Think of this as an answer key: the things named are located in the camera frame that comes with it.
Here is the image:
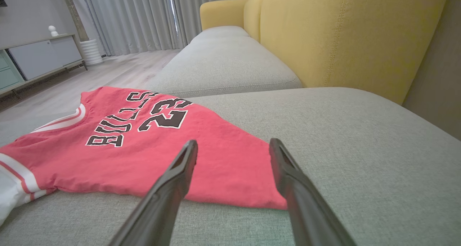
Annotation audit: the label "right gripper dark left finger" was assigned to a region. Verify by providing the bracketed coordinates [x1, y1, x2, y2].
[108, 140, 198, 246]

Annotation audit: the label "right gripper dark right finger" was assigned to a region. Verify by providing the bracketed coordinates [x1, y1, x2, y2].
[269, 138, 357, 246]

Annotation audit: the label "red Bulls jersey white sleeves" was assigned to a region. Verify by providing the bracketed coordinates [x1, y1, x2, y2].
[0, 86, 288, 227]

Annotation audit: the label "large grey sofa seat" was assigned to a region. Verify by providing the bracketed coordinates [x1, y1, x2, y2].
[0, 88, 461, 246]

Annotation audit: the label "white ribbed cylinder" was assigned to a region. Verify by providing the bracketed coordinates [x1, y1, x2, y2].
[80, 39, 104, 66]

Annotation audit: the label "yellow sofa back cushion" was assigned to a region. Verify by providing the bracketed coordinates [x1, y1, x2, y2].
[260, 0, 449, 105]

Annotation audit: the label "grey wooden sideboard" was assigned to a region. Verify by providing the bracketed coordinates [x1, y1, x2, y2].
[0, 33, 88, 99]

